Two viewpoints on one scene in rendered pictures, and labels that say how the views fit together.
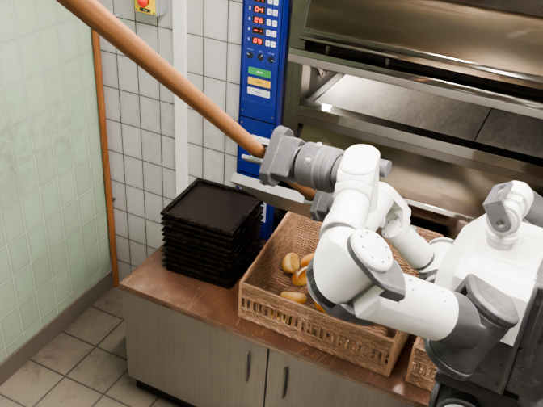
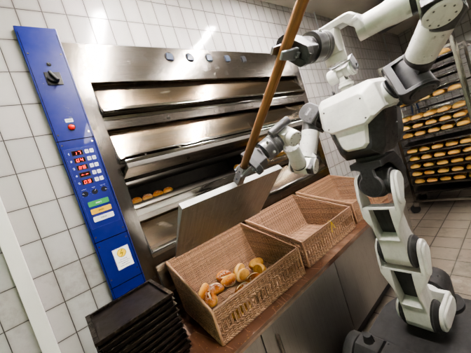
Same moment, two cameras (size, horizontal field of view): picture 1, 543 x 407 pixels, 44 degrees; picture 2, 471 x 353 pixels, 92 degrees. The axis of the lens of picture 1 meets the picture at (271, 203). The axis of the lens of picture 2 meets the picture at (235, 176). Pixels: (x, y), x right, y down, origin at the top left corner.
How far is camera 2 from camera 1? 157 cm
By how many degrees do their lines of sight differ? 63
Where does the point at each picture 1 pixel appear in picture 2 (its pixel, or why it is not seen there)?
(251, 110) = (104, 232)
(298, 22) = (111, 159)
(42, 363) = not seen: outside the picture
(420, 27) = (177, 134)
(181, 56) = (8, 234)
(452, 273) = (371, 83)
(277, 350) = (266, 326)
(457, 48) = (198, 136)
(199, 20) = (19, 195)
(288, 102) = (127, 213)
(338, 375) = (298, 297)
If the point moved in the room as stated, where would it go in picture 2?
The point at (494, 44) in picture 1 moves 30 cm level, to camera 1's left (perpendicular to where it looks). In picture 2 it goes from (207, 129) to (178, 131)
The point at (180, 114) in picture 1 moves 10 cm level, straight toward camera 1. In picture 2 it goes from (27, 288) to (41, 286)
